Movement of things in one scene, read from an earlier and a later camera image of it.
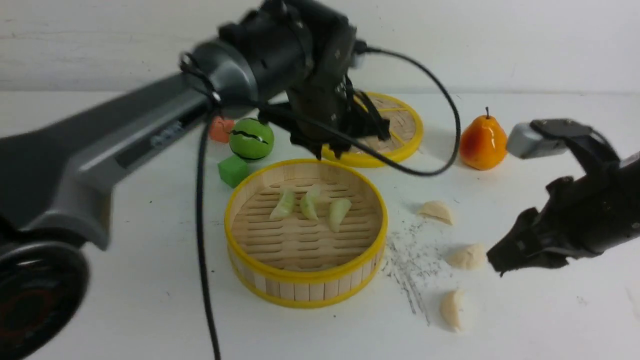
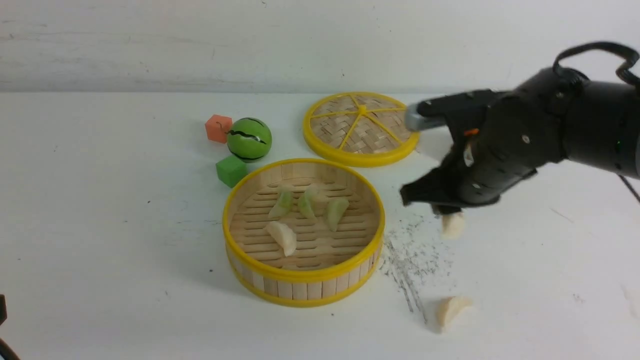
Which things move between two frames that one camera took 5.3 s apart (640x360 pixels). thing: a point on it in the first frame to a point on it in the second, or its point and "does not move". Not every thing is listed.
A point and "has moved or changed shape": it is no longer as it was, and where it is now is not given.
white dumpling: [469, 257] to [453, 226]
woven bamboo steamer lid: [406, 130] does not move
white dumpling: [438, 209] to [285, 237]
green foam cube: [233, 170] does not move
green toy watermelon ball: [251, 139] does not move
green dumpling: [338, 209] does not move
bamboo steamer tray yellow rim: [295, 262] does not move
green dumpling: [285, 206] does not move
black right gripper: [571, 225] to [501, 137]
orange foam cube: [220, 129] does not move
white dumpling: [450, 309] has moved or changed shape
